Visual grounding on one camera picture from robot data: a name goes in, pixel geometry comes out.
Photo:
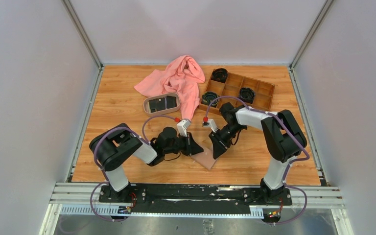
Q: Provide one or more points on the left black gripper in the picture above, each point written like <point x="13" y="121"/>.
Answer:
<point x="191" y="147"/>

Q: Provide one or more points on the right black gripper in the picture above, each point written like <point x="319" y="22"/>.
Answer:
<point x="220" y="145"/>

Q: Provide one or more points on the pink card holder wallet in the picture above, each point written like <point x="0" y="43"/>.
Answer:
<point x="205" y="158"/>

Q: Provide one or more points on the beige oval card tray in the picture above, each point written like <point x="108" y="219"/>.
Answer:
<point x="164" y="112"/>

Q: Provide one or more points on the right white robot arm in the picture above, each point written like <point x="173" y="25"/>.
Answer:
<point x="284" y="139"/>

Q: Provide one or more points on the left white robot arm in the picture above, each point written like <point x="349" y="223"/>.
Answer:
<point x="112" y="148"/>

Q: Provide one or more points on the rolled belt front left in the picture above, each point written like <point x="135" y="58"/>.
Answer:
<point x="210" y="98"/>

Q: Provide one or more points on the rolled belt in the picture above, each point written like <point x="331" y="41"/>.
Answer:
<point x="246" y="95"/>
<point x="210" y="98"/>
<point x="219" y="75"/>

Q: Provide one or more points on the rolled belt middle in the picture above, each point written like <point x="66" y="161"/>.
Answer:
<point x="246" y="95"/>

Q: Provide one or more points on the rolled belt back left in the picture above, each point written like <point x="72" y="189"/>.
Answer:
<point x="219" y="75"/>

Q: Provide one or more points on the pink cloth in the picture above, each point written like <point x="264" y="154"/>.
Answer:
<point x="181" y="76"/>

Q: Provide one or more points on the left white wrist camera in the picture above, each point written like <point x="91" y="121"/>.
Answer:
<point x="182" y="127"/>

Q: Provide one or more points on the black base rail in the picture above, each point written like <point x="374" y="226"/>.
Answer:
<point x="180" y="199"/>

